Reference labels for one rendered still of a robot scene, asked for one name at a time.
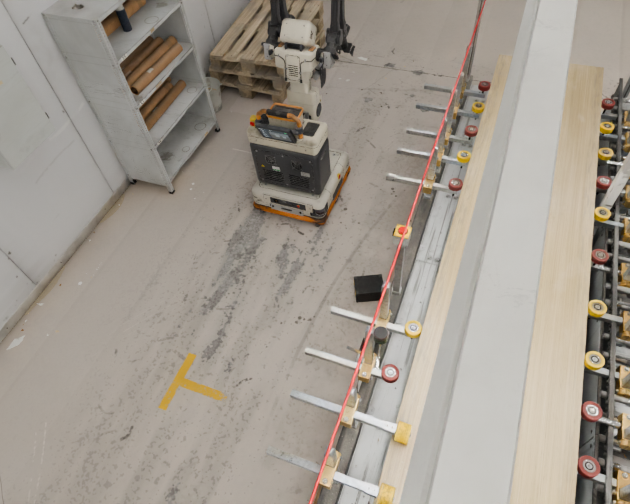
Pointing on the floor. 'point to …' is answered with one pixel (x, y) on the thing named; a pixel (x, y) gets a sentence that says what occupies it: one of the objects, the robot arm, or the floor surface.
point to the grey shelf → (169, 146)
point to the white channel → (511, 278)
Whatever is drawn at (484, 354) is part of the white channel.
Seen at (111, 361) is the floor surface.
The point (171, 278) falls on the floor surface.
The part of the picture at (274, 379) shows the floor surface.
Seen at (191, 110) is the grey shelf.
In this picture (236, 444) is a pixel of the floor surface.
